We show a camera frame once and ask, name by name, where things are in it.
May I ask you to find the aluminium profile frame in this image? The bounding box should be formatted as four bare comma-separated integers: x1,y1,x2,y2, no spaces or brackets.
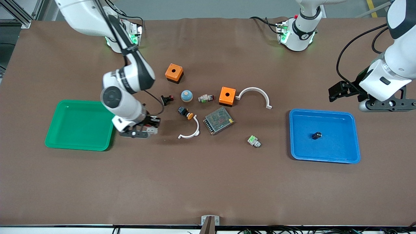
0,0,44,29

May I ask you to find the black left base cable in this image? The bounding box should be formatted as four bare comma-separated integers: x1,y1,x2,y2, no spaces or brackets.
249,16,284,33

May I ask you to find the orange button box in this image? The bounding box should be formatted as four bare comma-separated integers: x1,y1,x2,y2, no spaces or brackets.
218,86,237,107
164,63,184,85

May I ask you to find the brown table mat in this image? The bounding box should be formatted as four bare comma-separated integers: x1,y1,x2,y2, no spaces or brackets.
0,16,416,227

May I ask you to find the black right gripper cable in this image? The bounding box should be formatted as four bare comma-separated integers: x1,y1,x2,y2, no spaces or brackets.
94,0,164,117

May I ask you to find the small white arc bracket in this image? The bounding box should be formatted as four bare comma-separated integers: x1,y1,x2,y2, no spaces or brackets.
178,116,200,139

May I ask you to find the grey metal edge bracket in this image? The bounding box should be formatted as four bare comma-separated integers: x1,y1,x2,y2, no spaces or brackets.
199,215,220,234

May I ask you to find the metal mesh power supply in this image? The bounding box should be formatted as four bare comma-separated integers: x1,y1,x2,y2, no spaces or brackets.
203,107,235,136

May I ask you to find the black base cable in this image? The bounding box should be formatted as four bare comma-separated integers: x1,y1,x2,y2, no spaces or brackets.
249,16,284,33
121,13,145,33

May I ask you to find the black right base cable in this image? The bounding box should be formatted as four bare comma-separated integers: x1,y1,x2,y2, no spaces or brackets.
121,13,145,33

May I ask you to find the green plastic tray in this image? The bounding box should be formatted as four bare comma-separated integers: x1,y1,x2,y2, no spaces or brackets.
45,99,116,152

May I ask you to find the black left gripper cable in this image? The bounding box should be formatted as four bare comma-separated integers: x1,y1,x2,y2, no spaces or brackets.
336,23,389,91

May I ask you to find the large white arc bracket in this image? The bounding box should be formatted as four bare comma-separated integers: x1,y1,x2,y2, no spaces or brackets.
235,87,273,110

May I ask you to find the blue plastic tray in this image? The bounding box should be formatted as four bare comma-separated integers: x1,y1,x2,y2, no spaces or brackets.
289,109,361,164

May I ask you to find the grey conduit tube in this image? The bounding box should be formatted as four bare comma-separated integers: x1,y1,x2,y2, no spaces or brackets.
356,1,391,19

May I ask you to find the black orange-capped push button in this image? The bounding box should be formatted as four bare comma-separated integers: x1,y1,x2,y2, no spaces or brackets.
177,106,194,120

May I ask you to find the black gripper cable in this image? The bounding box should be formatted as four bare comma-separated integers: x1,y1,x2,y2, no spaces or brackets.
94,0,164,117
336,23,389,91

